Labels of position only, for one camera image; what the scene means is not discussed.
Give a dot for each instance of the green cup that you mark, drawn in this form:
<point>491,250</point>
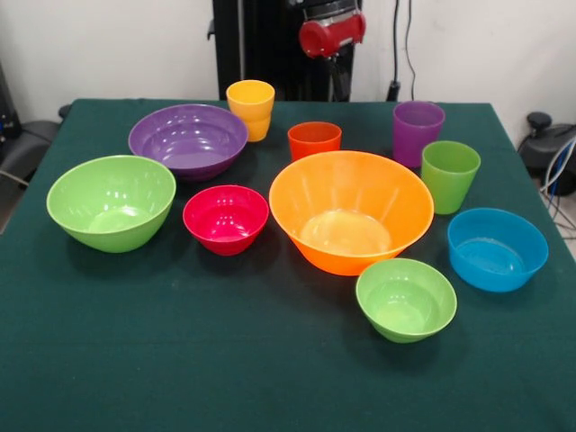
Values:
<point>450,189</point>

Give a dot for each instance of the yellow cup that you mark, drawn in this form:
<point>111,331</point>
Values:
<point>257,130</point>
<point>249,101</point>

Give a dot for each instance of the black stand frame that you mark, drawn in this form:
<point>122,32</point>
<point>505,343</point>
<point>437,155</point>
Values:
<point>6,121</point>

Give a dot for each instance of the purple cup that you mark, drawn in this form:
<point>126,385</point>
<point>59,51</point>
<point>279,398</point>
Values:
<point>414,135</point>

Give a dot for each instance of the large orange bowl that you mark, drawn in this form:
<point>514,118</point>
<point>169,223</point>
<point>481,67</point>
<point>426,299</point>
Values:
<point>346,252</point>

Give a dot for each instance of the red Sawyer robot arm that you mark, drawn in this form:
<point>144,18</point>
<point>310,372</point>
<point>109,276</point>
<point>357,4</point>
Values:
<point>328,6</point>

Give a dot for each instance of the dark green tablecloth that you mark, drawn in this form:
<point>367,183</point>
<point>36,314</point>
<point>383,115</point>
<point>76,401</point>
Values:
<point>180,360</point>

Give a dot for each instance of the purple bowl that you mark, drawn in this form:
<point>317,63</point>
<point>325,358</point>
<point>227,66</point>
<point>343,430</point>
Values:
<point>186,144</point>

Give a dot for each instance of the orange cup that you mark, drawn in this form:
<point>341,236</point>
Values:
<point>315,144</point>

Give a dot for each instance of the black robot column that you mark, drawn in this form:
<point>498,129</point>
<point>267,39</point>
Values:
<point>261,54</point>

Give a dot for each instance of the small green bowl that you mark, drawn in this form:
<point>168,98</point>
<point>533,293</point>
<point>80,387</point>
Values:
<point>405,310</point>

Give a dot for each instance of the blue bowl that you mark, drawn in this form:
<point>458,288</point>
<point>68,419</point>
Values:
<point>495,265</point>

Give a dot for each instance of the pink bowl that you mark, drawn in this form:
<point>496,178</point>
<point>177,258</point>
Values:
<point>225,225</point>

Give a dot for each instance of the large green bowl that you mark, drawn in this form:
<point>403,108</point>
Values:
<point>108,225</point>

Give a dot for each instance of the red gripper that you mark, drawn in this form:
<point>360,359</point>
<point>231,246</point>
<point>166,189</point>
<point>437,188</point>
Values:
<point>330,36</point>

